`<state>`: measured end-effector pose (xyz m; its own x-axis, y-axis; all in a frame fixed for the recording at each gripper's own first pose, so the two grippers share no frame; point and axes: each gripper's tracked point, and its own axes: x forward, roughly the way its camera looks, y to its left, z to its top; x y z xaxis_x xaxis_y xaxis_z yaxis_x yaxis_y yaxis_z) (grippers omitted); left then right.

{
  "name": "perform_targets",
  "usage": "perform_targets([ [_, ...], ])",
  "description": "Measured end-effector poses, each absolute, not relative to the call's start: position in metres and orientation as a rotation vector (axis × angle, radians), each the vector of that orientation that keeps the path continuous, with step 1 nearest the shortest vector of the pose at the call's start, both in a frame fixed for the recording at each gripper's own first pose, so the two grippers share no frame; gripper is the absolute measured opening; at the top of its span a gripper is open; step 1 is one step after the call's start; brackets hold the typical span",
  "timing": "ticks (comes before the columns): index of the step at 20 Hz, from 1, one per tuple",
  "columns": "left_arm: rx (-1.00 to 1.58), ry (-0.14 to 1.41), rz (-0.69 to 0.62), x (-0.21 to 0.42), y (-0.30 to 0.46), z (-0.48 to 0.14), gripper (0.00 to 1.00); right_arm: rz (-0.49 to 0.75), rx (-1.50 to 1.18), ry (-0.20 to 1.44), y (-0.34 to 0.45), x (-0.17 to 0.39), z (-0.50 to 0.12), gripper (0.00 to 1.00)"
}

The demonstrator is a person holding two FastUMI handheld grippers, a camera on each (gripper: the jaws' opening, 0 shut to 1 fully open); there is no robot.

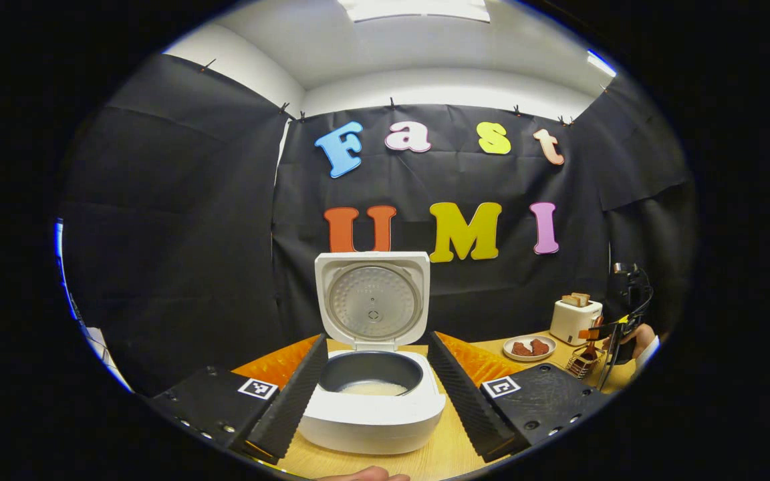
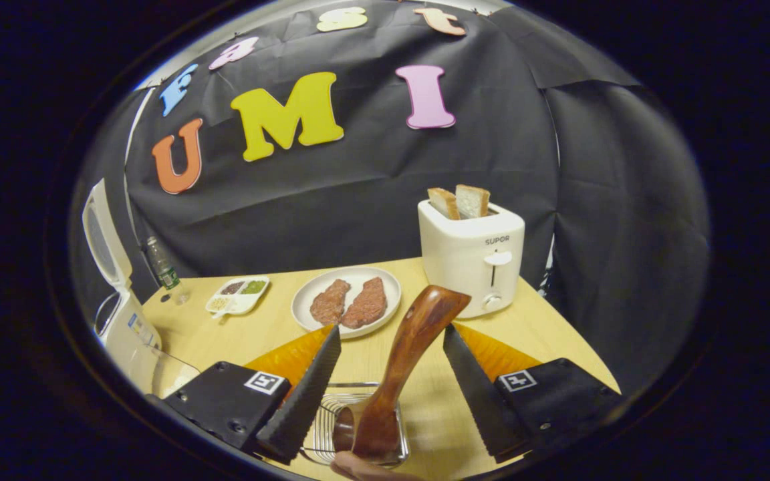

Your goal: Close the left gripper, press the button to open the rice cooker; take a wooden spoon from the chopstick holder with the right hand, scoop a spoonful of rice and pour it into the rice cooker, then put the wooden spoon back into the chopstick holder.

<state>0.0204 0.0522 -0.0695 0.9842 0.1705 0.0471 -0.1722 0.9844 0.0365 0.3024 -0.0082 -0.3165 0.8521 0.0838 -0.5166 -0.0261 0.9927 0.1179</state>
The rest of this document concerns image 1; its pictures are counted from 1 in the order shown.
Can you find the white toaster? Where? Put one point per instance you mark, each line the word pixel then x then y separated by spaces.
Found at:
pixel 573 324

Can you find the white rice cooker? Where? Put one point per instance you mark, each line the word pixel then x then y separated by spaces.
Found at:
pixel 371 421

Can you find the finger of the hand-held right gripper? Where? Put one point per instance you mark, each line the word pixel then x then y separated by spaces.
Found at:
pixel 609 351

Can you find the small ceiling light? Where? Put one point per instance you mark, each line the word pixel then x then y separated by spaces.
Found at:
pixel 601 63

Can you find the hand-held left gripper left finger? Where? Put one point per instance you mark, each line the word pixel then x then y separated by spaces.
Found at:
pixel 291 401

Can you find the white round plate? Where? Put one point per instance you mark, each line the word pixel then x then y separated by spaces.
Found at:
pixel 529 356

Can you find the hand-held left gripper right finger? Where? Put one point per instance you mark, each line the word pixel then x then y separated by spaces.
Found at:
pixel 465 401

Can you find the toast slice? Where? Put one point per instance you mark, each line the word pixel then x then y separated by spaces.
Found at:
pixel 583 296
pixel 570 300

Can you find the brown meat piece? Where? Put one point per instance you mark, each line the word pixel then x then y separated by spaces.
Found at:
pixel 540 346
pixel 522 348

